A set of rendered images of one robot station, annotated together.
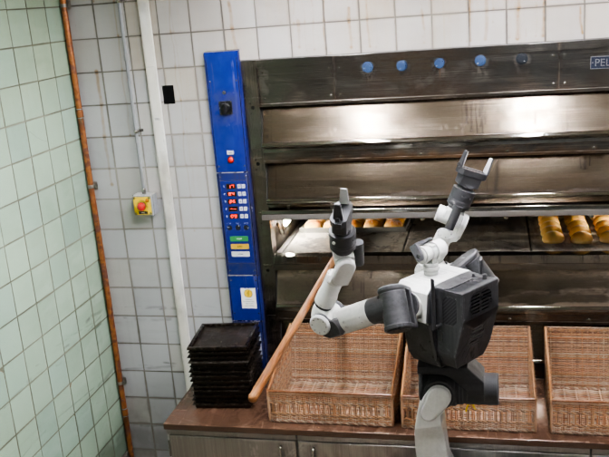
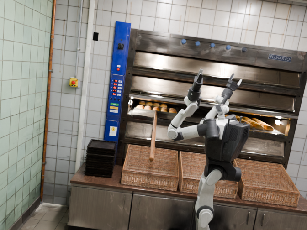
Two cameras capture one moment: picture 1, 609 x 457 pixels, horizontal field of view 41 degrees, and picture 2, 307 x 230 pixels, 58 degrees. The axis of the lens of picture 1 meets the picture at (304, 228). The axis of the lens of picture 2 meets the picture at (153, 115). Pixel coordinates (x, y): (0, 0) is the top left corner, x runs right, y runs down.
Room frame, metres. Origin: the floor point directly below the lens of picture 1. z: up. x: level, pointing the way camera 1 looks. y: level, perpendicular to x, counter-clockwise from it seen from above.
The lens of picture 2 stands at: (0.72, 0.62, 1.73)
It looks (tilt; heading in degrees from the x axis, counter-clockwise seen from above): 10 degrees down; 346
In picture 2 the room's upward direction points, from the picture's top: 8 degrees clockwise
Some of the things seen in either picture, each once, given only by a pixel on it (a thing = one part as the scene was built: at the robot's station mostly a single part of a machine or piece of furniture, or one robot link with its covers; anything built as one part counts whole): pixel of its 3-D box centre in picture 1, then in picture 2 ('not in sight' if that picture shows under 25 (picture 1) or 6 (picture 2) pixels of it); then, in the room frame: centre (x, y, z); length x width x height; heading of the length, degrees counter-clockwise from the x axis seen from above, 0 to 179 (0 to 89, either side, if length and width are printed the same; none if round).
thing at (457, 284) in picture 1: (446, 313); (224, 137); (2.66, -0.47, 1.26); 0.34 x 0.30 x 0.36; 131
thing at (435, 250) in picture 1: (431, 254); (222, 111); (2.71, -0.43, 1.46); 0.10 x 0.07 x 0.09; 131
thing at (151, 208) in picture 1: (145, 203); (74, 82); (3.84, 0.75, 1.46); 0.10 x 0.07 x 0.10; 76
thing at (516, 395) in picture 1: (468, 374); (205, 173); (3.26, -0.66, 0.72); 0.56 x 0.49 x 0.28; 77
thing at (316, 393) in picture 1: (338, 371); (150, 166); (3.40, -0.10, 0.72); 0.56 x 0.49 x 0.28; 76
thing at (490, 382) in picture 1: (459, 380); (223, 169); (2.67, -0.51, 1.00); 0.28 x 0.13 x 0.18; 76
